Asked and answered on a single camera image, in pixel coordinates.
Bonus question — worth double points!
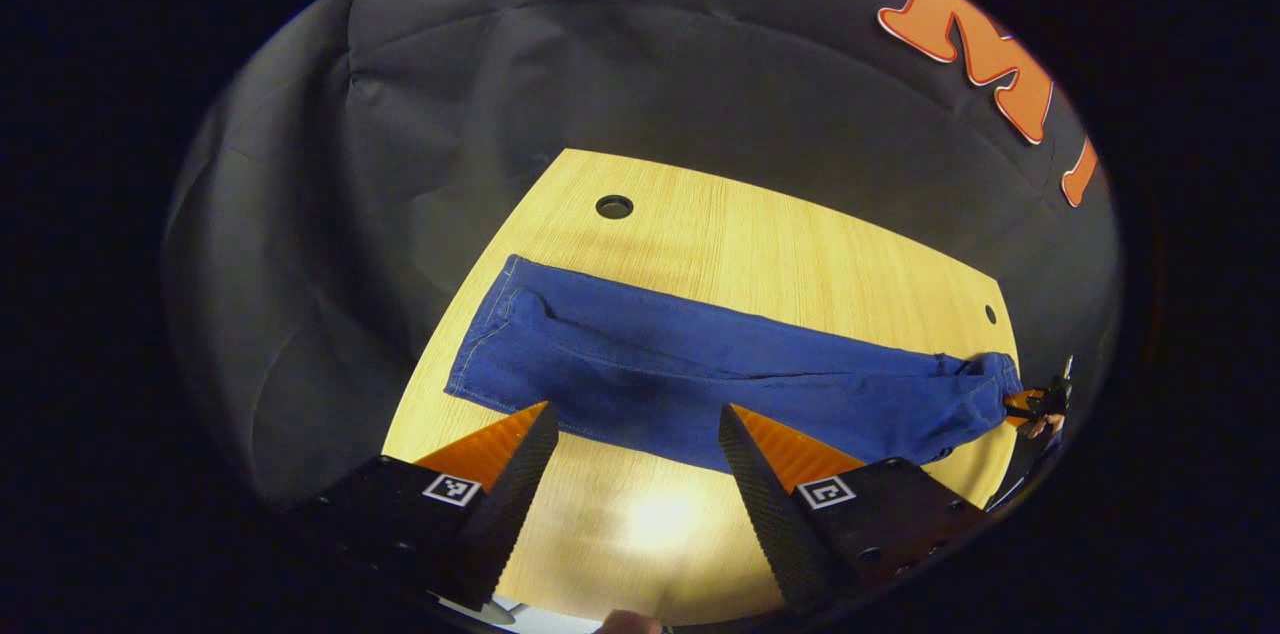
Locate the blue denim jeans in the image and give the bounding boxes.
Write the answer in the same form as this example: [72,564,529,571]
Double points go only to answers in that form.
[445,254,1026,475]

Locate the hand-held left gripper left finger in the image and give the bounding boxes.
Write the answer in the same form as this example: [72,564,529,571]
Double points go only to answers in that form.
[295,401,560,613]

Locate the black backdrop cloth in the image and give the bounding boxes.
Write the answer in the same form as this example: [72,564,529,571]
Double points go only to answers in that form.
[160,0,1126,515]

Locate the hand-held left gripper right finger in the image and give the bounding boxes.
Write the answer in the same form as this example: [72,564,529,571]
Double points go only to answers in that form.
[718,402,993,615]

